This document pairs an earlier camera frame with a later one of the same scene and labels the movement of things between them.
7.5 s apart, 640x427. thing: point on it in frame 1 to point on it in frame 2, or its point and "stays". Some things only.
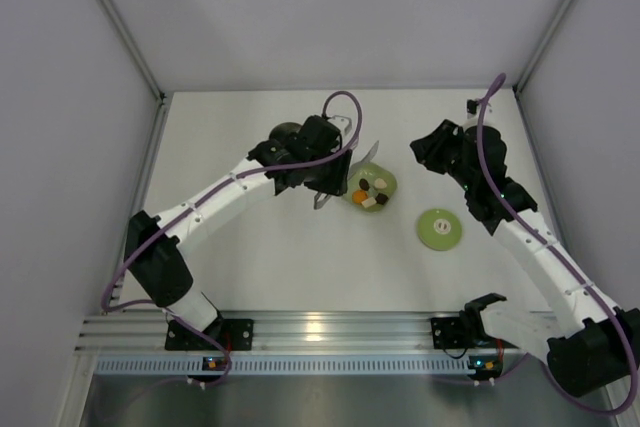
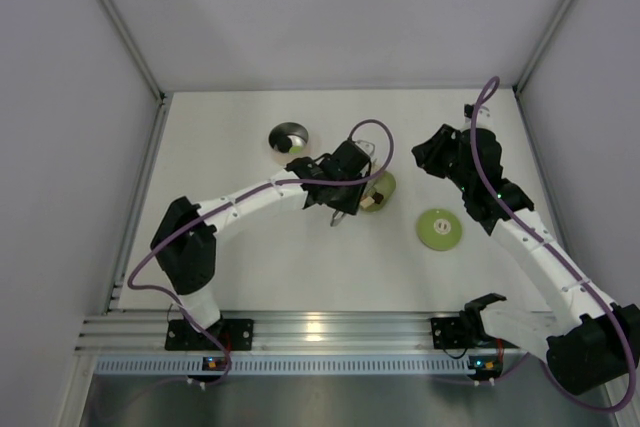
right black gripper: (432, 148) stays
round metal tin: (283, 131) stays
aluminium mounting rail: (284, 334) stays
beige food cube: (369, 202) stays
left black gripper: (340, 173) to (347, 202)
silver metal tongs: (344, 124) to (339, 214)
